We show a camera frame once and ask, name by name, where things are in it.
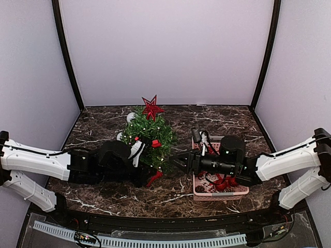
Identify red reindeer ornament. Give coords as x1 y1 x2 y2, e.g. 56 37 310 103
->
146 170 163 188

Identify pink plastic basket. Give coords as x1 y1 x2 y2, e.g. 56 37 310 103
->
192 135 249 201

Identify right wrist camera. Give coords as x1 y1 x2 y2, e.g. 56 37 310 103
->
191 127 210 156

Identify red ornaments in basket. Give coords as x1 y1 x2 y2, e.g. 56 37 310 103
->
205 173 239 192

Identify small green christmas tree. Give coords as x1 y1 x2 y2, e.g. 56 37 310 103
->
122 106 177 173

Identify white perforated cable tray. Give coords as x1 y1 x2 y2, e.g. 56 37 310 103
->
33 221 247 248

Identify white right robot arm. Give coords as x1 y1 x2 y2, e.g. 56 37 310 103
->
169 128 330 224

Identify red glitter star topper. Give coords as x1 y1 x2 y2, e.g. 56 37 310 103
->
142 95 164 121

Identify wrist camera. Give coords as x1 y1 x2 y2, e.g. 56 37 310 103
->
191 127 210 156
128 140 146 167

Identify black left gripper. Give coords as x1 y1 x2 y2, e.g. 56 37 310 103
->
99 160 157 188

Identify red ribbon bow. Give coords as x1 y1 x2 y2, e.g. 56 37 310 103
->
133 136 162 149

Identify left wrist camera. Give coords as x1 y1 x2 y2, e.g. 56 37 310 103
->
128 140 146 167

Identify white fairy light string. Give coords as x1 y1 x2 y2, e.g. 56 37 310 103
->
124 114 176 171

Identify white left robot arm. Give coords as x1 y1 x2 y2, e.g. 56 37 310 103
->
1 131 152 225

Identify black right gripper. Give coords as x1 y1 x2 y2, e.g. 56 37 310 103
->
169 148 236 176

